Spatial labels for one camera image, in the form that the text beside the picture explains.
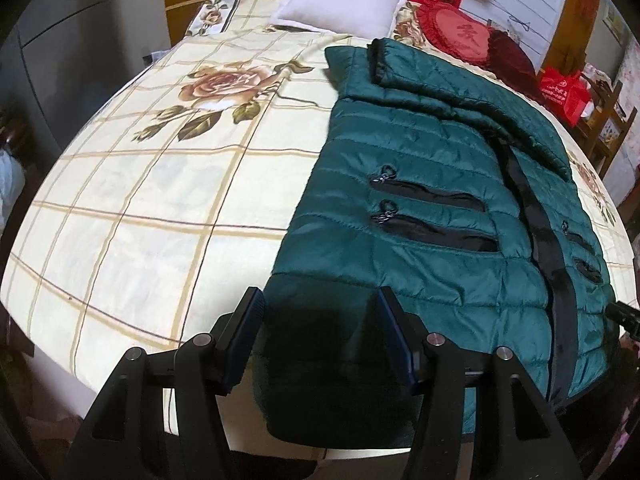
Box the green quilted down jacket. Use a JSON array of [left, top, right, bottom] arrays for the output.
[[254, 39, 618, 448]]

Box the wooden chair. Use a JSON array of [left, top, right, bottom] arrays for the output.
[[570, 73, 638, 179]]

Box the red shopping bag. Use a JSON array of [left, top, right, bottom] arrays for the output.
[[538, 66, 591, 128]]

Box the floral checked bed sheet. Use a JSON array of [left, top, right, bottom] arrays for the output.
[[0, 0, 639, 436]]

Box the dark red velvet cushion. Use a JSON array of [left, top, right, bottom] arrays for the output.
[[488, 29, 544, 104]]

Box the red heart-shaped cushion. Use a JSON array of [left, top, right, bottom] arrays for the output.
[[416, 2, 490, 67]]

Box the white square pillow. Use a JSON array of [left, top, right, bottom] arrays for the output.
[[269, 0, 408, 39]]

